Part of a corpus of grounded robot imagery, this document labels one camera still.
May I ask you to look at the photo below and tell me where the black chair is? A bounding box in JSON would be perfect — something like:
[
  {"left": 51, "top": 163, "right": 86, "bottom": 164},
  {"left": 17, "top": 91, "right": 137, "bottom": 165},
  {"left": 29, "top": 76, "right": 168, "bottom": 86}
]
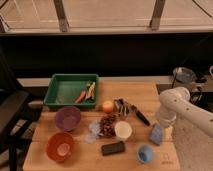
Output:
[{"left": 0, "top": 48, "right": 41, "bottom": 171}]

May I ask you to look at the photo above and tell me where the purple bowl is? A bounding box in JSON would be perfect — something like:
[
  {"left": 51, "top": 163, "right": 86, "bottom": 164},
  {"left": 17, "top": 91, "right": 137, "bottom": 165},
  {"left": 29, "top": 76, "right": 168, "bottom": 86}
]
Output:
[{"left": 54, "top": 106, "right": 81, "bottom": 131}]

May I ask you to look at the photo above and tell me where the corn toy in tray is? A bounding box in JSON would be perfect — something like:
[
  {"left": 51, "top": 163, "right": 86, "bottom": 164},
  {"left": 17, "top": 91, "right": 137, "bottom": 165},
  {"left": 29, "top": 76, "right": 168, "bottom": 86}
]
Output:
[{"left": 86, "top": 82, "right": 96, "bottom": 99}]

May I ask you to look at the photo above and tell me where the metal bowl background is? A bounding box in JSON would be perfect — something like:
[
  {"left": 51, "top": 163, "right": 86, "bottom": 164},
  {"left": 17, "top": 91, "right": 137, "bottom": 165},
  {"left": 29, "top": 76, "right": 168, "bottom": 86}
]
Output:
[{"left": 173, "top": 67, "right": 196, "bottom": 83}]

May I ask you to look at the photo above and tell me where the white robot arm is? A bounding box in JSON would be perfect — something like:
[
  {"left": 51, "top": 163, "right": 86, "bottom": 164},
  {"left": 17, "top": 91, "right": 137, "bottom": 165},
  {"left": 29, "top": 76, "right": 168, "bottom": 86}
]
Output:
[{"left": 156, "top": 87, "right": 213, "bottom": 138}]

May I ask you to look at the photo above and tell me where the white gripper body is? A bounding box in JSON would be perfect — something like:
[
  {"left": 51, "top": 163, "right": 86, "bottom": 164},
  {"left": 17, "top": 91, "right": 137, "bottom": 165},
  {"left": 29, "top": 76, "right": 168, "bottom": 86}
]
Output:
[{"left": 155, "top": 108, "right": 176, "bottom": 129}]

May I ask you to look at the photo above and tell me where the black smartphone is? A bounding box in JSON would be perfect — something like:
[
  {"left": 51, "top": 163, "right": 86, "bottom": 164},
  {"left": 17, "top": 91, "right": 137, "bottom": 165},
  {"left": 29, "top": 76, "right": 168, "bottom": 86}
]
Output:
[{"left": 101, "top": 142, "right": 125, "bottom": 156}]

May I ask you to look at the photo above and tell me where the blue sponge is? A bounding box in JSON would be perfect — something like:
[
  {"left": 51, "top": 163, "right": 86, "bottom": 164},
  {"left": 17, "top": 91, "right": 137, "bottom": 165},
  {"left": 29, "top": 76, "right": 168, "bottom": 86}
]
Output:
[{"left": 149, "top": 124, "right": 164, "bottom": 146}]

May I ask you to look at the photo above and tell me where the pine cone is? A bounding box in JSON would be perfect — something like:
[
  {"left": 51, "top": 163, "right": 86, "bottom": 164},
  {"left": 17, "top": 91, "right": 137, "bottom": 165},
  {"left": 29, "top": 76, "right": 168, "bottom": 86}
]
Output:
[{"left": 100, "top": 115, "right": 116, "bottom": 138}]

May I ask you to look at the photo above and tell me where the orange bowl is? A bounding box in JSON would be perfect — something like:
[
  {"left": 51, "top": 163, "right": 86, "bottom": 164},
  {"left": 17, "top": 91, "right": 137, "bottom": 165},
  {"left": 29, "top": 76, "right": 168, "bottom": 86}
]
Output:
[{"left": 46, "top": 132, "right": 74, "bottom": 162}]

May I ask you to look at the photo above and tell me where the shiny metal clip object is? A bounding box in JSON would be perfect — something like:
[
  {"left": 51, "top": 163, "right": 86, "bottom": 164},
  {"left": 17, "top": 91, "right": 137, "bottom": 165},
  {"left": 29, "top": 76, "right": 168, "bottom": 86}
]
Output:
[{"left": 114, "top": 98, "right": 130, "bottom": 117}]

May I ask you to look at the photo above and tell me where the white paper cup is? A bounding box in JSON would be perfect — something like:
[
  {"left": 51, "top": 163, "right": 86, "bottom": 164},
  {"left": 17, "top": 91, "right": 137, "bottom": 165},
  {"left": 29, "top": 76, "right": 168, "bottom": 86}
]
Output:
[{"left": 115, "top": 121, "right": 132, "bottom": 141}]

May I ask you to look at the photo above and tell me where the apple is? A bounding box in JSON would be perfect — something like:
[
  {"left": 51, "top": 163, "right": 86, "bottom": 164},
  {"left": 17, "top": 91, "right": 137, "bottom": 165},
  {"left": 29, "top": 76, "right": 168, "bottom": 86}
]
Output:
[{"left": 102, "top": 101, "right": 114, "bottom": 114}]

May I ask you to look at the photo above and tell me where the clear plastic bag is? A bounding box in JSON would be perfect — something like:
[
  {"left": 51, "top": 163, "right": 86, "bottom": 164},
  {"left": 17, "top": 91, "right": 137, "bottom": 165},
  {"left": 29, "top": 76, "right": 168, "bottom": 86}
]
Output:
[{"left": 85, "top": 121, "right": 100, "bottom": 144}]

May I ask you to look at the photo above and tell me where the blue plastic cup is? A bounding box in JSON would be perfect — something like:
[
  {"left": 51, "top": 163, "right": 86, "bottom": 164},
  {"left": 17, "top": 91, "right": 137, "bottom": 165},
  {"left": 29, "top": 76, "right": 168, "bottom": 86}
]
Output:
[{"left": 137, "top": 144, "right": 154, "bottom": 164}]

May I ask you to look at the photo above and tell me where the black handled knife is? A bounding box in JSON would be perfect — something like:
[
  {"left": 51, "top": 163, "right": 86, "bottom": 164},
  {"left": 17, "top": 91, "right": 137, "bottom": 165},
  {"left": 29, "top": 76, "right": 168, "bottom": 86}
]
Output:
[{"left": 131, "top": 105, "right": 150, "bottom": 126}]

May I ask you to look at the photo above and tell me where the green plastic tray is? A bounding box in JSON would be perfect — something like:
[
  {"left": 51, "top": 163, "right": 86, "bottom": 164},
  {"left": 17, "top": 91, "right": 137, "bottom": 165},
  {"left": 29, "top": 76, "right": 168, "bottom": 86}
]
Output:
[{"left": 44, "top": 74, "right": 99, "bottom": 109}]

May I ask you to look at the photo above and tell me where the orange carrot toy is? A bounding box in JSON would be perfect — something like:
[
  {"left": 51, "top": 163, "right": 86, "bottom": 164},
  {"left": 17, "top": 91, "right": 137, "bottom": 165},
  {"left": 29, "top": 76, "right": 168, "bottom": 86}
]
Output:
[{"left": 75, "top": 91, "right": 86, "bottom": 103}]

